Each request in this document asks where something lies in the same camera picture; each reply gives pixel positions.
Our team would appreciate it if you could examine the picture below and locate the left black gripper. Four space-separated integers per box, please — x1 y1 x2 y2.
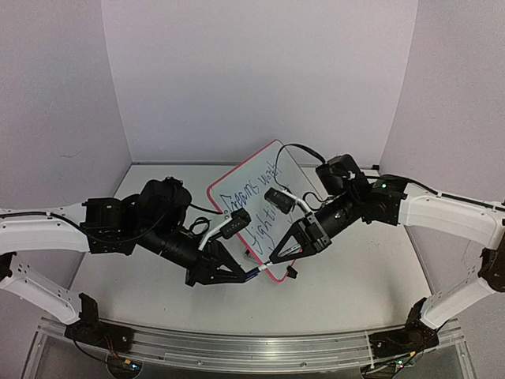
137 221 248 289

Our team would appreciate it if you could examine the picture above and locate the dark blue marker cap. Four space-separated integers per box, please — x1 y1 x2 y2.
244 268 260 282

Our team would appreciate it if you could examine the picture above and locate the white marker pen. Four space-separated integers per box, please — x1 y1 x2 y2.
256 262 272 272

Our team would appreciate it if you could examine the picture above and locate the pink framed whiteboard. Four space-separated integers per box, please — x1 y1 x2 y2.
208 140 320 265

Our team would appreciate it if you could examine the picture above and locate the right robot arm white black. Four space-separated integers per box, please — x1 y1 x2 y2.
264 154 504 358

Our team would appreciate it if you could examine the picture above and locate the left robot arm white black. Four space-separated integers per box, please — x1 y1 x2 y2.
1 178 251 354

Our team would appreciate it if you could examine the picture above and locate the left base circuit board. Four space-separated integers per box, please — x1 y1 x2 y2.
106 355 143 373

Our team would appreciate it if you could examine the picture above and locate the base circuit board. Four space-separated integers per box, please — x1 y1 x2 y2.
106 355 143 373
360 351 417 376

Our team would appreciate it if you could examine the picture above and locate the right base circuit board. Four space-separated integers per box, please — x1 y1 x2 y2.
360 351 417 376

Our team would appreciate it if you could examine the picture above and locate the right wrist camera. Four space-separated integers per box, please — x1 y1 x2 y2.
264 187 316 215

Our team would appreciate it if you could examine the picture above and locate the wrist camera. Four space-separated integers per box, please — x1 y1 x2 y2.
198 208 251 251
264 187 316 215

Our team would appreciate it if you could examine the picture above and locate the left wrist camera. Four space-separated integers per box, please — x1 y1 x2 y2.
198 208 251 251

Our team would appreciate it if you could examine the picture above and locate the right camera black cable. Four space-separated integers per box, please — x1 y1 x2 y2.
274 142 328 190

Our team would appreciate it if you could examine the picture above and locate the aluminium front rail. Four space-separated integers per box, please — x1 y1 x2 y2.
40 318 464 374

